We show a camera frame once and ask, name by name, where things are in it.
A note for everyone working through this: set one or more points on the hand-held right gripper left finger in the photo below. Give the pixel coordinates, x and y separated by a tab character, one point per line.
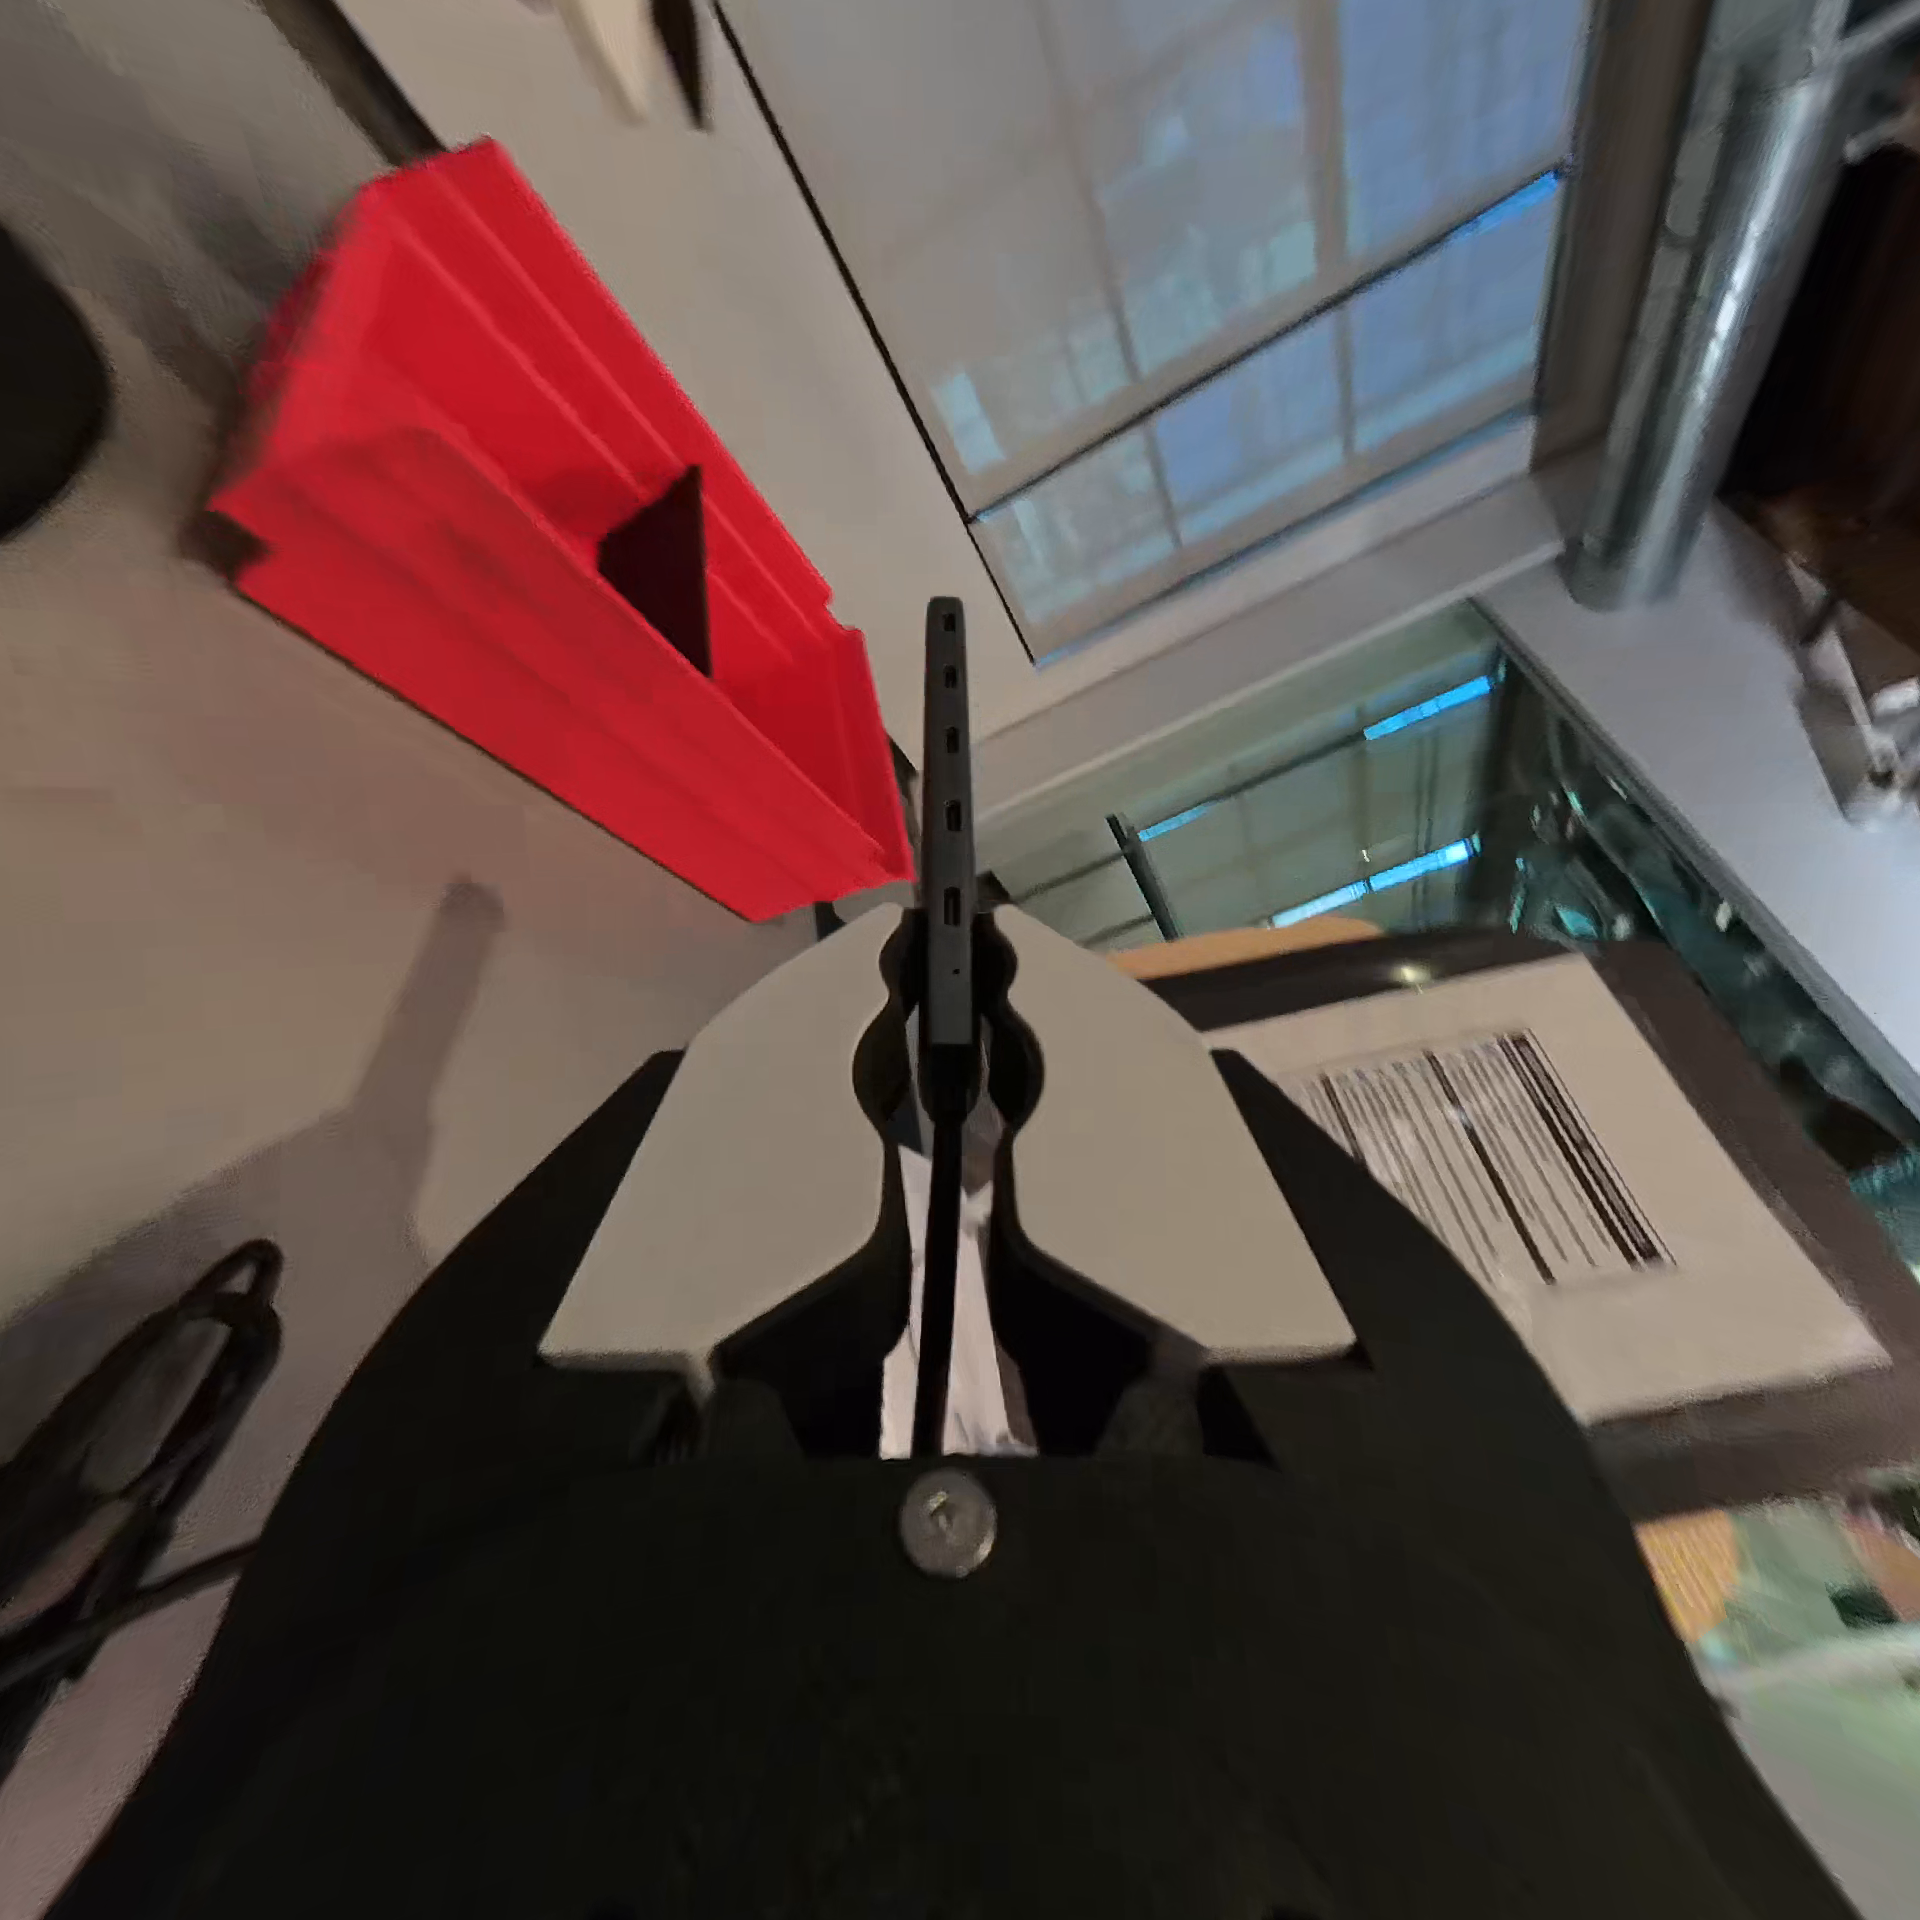
721	1185

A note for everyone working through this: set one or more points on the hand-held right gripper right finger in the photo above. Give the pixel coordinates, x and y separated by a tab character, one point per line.
1171	1185

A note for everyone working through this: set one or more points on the grey usb hub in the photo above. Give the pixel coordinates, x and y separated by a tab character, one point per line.
949	780

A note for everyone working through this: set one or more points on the red plastic bin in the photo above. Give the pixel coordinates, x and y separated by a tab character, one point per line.
452	495

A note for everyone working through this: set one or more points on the wooden instruction board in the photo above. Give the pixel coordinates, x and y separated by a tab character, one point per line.
1244	950

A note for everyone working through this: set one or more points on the large window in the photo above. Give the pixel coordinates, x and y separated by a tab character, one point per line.
1202	226

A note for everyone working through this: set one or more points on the black rounded object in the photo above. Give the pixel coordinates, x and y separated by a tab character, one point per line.
37	390

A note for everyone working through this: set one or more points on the metal ventilation duct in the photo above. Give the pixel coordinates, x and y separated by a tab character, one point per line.
1694	300

